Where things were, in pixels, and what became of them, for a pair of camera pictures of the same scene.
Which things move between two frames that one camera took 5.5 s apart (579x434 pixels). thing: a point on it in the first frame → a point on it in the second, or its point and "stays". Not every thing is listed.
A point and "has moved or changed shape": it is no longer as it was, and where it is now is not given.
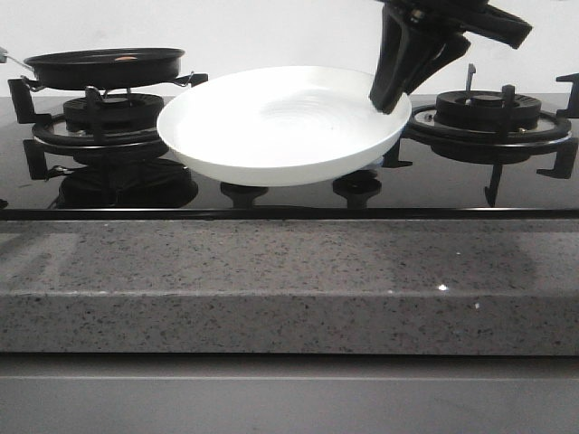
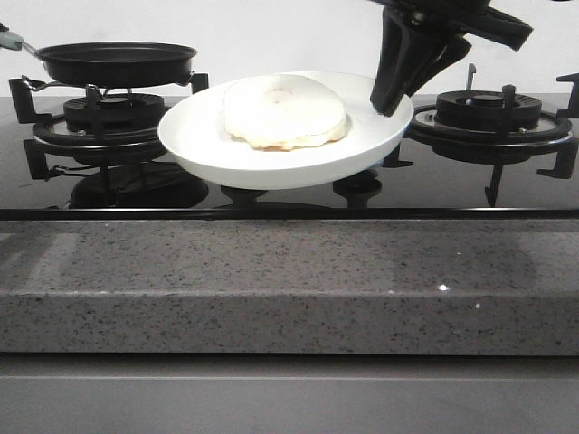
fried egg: (126, 58) → (282, 112)
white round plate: (280, 126) stays
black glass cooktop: (108, 157) stays
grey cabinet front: (138, 392) stays
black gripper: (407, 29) stays
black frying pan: (101, 69) has moved or changed shape
